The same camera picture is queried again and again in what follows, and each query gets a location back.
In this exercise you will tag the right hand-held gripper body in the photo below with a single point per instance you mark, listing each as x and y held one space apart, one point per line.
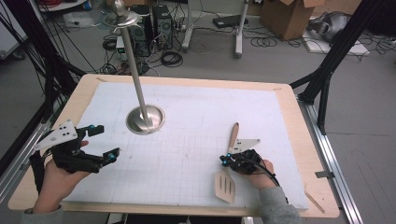
247 163

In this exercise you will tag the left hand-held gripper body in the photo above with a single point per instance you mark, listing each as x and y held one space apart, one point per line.
71 161

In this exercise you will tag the beige slotted spatula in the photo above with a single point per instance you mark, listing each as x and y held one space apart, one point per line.
224 197

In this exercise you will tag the steel utensil stand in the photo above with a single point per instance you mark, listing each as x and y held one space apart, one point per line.
134 67

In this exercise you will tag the person's right hand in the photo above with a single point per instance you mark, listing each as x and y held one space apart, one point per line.
264 179

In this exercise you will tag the person's left hand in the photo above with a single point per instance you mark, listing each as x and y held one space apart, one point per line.
56 186

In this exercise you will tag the white grid mat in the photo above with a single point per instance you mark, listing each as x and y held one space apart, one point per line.
193 102

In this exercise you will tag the thin wooden stick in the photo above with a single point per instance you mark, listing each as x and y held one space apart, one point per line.
315 202

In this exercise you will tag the white power supply box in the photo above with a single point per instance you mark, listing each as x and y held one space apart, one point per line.
120 46

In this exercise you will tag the black computer tower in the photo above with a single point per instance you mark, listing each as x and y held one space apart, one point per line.
143 34
162 26

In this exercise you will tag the clear plastic bag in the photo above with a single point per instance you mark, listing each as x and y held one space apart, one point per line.
77 19

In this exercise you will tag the white stand leg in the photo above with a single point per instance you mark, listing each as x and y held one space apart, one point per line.
239 37
187 31

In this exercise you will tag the round white table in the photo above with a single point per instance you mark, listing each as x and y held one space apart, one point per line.
62 5

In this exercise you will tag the white cabinet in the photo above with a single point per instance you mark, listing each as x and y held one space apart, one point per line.
7 34

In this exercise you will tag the flat black device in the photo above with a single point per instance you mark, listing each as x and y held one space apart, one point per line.
229 21

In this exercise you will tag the white flat board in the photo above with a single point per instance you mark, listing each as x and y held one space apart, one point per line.
317 46

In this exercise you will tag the brown cardboard box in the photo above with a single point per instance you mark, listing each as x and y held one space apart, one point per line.
286 18

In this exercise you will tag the grey bag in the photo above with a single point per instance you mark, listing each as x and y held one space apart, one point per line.
330 26

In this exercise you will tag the aluminium rail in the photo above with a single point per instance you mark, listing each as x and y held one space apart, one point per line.
339 180
15 174

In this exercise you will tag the black metal frame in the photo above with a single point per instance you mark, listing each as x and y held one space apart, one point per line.
330 59
51 71

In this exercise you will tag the small metal bracket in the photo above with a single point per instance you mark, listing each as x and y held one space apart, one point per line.
323 174

